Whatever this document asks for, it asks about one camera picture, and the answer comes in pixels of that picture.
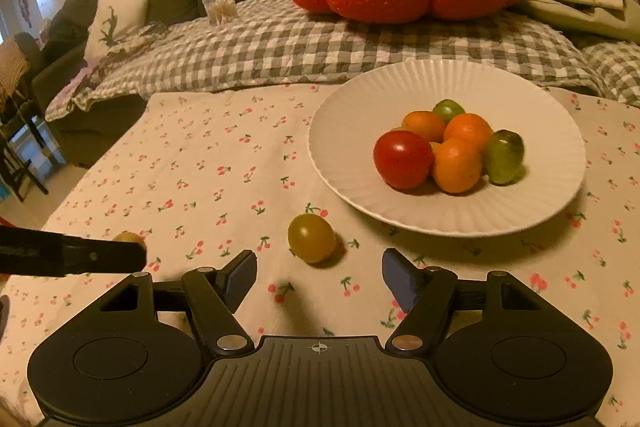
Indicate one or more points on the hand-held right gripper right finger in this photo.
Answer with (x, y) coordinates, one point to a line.
(400, 279)

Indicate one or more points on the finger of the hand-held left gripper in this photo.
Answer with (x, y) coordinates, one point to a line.
(75, 253)

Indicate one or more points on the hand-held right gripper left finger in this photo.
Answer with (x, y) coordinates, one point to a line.
(240, 278)

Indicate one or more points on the yellow-green plum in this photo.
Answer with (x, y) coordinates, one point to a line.
(311, 238)
(127, 237)

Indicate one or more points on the red tomato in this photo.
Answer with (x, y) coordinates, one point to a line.
(402, 158)

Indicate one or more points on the white ribbed plate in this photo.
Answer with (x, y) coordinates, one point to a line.
(350, 167)

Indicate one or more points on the small orange mandarin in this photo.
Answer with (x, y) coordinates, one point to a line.
(424, 124)

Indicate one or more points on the green plum with dark blush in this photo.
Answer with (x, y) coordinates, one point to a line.
(505, 155)

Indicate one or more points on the bright green plum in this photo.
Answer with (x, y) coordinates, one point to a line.
(448, 108)

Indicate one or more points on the cherry print tablecloth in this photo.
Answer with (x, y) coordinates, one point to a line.
(200, 167)

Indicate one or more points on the dark wooden chair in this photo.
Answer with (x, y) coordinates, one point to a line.
(15, 117)

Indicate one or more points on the purple floral cloth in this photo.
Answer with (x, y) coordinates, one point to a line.
(110, 62)

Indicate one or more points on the dark green jacket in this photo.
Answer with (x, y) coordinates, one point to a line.
(65, 27)

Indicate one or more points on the white pillow with dark print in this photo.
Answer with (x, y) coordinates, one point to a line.
(117, 24)

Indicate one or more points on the grey checked blanket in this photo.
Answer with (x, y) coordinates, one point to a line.
(300, 42)

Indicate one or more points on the clear cotton swab box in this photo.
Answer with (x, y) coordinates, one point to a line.
(220, 7)

